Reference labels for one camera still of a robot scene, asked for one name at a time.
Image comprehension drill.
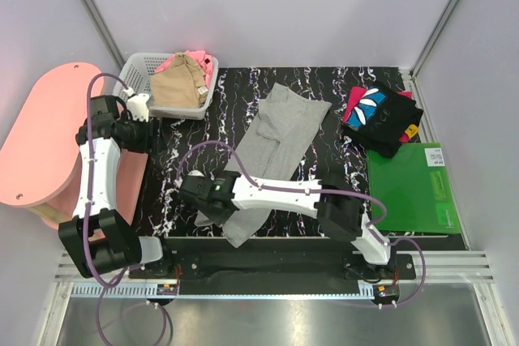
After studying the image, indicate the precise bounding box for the grey t shirt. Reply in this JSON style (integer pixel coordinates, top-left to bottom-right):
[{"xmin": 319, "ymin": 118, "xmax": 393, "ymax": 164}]
[{"xmin": 193, "ymin": 82, "xmax": 332, "ymax": 248}]

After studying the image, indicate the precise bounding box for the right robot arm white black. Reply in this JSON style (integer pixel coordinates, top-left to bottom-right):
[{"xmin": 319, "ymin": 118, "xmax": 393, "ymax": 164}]
[{"xmin": 179, "ymin": 171, "xmax": 397, "ymax": 279}]

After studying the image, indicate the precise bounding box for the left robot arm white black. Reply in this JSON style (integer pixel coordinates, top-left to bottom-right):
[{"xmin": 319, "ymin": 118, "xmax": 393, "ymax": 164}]
[{"xmin": 58, "ymin": 93, "xmax": 175, "ymax": 278}]

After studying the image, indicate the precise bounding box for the white plastic laundry basket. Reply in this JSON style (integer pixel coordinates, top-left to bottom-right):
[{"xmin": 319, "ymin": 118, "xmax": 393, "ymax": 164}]
[{"xmin": 119, "ymin": 53, "xmax": 219, "ymax": 120}]

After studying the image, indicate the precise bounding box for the beige t shirt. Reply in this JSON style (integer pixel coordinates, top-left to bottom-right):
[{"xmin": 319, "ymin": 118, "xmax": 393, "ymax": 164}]
[{"xmin": 150, "ymin": 52, "xmax": 208, "ymax": 109}]

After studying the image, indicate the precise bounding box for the pink t shirt in basket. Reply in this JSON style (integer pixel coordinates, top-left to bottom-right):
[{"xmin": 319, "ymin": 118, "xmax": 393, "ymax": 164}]
[{"xmin": 154, "ymin": 50, "xmax": 214, "ymax": 88}]

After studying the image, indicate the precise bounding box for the pink oval tiered shelf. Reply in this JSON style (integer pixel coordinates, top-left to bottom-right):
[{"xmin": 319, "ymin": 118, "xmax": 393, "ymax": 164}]
[{"xmin": 1, "ymin": 62, "xmax": 148, "ymax": 228}]

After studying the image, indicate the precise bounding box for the black printed folded t shirt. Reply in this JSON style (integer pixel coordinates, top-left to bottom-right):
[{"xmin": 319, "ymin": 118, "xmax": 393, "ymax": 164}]
[{"xmin": 342, "ymin": 81, "xmax": 423, "ymax": 158}]

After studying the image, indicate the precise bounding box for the green folding board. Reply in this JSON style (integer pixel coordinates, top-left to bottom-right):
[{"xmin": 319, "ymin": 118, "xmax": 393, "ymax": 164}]
[{"xmin": 367, "ymin": 143, "xmax": 461, "ymax": 235}]

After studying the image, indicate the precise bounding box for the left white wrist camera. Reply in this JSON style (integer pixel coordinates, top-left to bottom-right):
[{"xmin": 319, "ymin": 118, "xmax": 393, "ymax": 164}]
[{"xmin": 127, "ymin": 93, "xmax": 150, "ymax": 122}]

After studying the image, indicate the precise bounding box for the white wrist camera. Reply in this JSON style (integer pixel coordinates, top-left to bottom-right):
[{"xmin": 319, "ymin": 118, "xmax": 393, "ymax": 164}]
[
  {"xmin": 187, "ymin": 170, "xmax": 205, "ymax": 178},
  {"xmin": 127, "ymin": 93, "xmax": 150, "ymax": 122}
]

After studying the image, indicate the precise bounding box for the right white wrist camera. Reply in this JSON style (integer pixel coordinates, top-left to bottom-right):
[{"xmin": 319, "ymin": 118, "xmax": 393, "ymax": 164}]
[{"xmin": 187, "ymin": 170, "xmax": 205, "ymax": 178}]

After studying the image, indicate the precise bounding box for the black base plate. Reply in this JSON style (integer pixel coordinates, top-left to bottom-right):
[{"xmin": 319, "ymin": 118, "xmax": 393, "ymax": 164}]
[{"xmin": 130, "ymin": 237, "xmax": 417, "ymax": 297}]

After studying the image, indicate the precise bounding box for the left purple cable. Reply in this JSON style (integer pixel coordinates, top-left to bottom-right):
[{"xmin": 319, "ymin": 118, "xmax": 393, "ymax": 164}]
[{"xmin": 83, "ymin": 72, "xmax": 173, "ymax": 343}]

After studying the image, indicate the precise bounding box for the purple cable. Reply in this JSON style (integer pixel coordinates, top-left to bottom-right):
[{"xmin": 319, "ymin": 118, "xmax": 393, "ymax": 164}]
[
  {"xmin": 83, "ymin": 72, "xmax": 173, "ymax": 343},
  {"xmin": 177, "ymin": 139, "xmax": 427, "ymax": 309}
]

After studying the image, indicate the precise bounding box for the left aluminium frame post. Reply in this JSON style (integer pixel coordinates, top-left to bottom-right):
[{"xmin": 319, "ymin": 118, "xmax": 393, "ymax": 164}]
[{"xmin": 80, "ymin": 0, "xmax": 126, "ymax": 70}]

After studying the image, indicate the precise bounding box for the aluminium frame post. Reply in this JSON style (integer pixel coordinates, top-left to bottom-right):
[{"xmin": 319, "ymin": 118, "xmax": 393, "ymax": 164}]
[
  {"xmin": 410, "ymin": 0, "xmax": 461, "ymax": 77},
  {"xmin": 80, "ymin": 0, "xmax": 126, "ymax": 70}
]

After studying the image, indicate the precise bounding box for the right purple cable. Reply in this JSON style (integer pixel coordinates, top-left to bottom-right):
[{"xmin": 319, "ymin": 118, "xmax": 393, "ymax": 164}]
[{"xmin": 177, "ymin": 139, "xmax": 427, "ymax": 309}]

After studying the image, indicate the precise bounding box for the aluminium front rail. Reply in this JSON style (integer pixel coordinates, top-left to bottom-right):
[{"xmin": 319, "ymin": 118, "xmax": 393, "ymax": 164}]
[{"xmin": 53, "ymin": 250, "xmax": 495, "ymax": 298}]

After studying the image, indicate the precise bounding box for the right aluminium frame post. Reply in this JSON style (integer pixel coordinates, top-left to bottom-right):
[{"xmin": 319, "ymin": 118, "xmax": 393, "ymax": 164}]
[{"xmin": 410, "ymin": 0, "xmax": 461, "ymax": 77}]

